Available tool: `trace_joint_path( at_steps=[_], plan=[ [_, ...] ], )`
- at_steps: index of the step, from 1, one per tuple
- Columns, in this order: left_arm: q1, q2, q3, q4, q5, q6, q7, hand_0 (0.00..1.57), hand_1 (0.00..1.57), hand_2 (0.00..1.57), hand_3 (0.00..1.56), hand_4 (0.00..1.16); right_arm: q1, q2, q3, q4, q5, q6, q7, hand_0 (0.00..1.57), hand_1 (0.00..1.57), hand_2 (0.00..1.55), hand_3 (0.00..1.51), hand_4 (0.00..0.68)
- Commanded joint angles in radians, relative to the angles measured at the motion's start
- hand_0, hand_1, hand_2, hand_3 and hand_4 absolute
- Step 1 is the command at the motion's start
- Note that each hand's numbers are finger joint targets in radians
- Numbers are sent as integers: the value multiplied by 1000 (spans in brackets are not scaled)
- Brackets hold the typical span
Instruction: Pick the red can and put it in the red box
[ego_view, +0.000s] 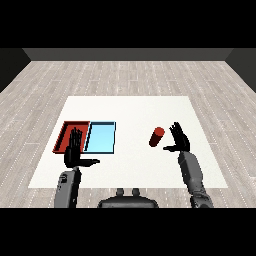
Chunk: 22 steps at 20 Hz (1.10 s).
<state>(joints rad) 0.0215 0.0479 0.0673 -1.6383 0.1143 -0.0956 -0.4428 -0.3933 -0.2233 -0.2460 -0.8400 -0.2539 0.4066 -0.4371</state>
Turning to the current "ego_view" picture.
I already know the red shallow open box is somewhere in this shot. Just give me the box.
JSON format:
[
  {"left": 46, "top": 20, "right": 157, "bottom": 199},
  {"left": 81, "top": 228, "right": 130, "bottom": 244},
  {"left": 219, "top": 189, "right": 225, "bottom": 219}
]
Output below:
[{"left": 52, "top": 120, "right": 91, "bottom": 155}]

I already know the red can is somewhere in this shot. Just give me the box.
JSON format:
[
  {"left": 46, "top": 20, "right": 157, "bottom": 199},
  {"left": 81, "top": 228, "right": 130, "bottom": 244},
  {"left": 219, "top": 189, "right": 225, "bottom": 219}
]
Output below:
[{"left": 148, "top": 126, "right": 166, "bottom": 148}]

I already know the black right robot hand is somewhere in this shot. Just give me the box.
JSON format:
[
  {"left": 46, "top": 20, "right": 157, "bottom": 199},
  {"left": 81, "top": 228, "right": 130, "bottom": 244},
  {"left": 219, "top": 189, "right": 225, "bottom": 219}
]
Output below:
[{"left": 162, "top": 121, "right": 191, "bottom": 153}]

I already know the light blue shallow open box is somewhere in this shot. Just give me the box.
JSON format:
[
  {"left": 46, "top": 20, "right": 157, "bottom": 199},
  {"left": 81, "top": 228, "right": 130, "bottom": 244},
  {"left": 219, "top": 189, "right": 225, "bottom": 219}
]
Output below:
[{"left": 83, "top": 121, "right": 117, "bottom": 155}]

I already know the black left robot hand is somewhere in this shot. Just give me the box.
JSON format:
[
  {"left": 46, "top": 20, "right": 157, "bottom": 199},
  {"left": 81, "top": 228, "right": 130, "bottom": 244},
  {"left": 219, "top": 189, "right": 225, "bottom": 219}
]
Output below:
[{"left": 63, "top": 127, "right": 101, "bottom": 169}]

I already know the dark grey robot body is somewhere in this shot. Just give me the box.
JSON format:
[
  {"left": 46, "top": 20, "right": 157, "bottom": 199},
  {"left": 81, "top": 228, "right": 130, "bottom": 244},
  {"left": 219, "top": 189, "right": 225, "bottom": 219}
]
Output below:
[{"left": 97, "top": 188, "right": 160, "bottom": 209}]

